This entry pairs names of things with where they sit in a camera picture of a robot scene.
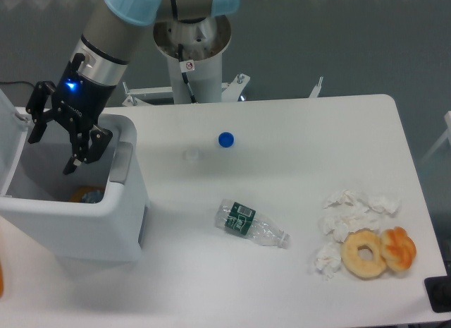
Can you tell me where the blue plastic bottle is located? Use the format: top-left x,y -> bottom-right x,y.
80,190 -> 104,204

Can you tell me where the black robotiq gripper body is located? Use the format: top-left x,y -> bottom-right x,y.
51,71 -> 116,140

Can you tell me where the black device table corner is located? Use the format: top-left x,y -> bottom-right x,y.
424,276 -> 450,313

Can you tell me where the white frame right edge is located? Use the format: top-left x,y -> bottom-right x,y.
419,111 -> 450,169

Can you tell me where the white trash can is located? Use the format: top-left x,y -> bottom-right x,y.
1,96 -> 149,261

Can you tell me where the orange glazed bun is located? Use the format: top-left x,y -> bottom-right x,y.
381,226 -> 416,272

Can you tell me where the plain ring doughnut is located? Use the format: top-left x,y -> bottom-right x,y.
340,230 -> 387,279

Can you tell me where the orange object left edge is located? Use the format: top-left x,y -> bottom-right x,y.
0,262 -> 4,298

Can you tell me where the crumpled white tissue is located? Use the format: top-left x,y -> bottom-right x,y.
319,189 -> 402,243
314,242 -> 342,280

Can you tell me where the crumpled white tissue lower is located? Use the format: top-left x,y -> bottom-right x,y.
314,242 -> 342,280

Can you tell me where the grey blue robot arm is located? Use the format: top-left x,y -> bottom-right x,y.
26,0 -> 240,174

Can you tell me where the orange item in bin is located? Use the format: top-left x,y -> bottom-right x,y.
69,186 -> 104,203

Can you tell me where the clear crushed plastic bottle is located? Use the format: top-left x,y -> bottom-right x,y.
215,199 -> 290,249

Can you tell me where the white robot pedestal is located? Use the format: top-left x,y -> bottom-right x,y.
121,16 -> 324,107

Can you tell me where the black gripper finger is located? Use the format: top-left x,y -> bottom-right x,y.
25,81 -> 58,144
63,126 -> 113,175

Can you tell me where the blue bottle cap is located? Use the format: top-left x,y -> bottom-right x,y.
218,132 -> 235,148

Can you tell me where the crumpled white tissue upper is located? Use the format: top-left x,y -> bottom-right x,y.
319,189 -> 402,243

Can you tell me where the black floor cable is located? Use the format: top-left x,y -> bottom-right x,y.
0,80 -> 37,96

